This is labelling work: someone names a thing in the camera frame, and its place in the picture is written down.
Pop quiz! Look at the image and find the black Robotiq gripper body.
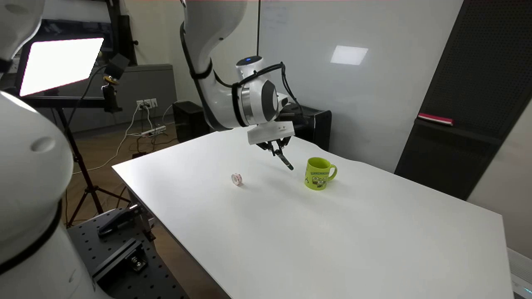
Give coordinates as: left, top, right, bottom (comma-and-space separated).
256, 137, 294, 152

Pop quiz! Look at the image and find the green mug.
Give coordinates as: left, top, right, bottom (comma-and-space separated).
303, 156, 339, 192

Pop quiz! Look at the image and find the black equipment box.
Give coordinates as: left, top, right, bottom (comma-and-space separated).
279, 103, 334, 152

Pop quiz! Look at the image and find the black speaker box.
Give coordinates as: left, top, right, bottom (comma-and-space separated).
171, 99, 211, 142

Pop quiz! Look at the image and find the white power strip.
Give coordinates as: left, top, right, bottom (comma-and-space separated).
140, 124, 168, 139

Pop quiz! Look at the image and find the grey panel board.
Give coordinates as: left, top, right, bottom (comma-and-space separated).
113, 63, 178, 126

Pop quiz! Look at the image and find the pink label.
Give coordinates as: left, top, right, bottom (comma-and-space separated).
417, 111, 455, 127

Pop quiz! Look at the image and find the black clamp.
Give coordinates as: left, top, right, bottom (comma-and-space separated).
96, 202, 143, 240

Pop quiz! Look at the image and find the black tripod stand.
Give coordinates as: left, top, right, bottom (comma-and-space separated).
40, 104, 135, 229

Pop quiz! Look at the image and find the tall black cabinet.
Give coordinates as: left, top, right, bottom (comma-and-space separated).
394, 0, 532, 201

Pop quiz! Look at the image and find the black perforated breadboard plate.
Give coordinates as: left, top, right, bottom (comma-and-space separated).
66, 205, 191, 299

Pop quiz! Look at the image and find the bright studio light panel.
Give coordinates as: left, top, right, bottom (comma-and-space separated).
15, 34, 106, 99

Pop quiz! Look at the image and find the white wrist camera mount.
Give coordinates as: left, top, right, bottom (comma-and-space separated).
246, 121, 296, 147

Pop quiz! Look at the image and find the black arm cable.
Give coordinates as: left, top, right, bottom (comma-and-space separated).
178, 0, 303, 114

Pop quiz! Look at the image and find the white wall power outlet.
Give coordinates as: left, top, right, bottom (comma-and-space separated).
135, 98, 160, 111

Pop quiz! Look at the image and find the white power cable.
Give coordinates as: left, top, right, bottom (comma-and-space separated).
81, 104, 155, 176

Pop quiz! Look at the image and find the black camera on stand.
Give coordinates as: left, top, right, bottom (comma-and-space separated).
100, 53, 130, 114

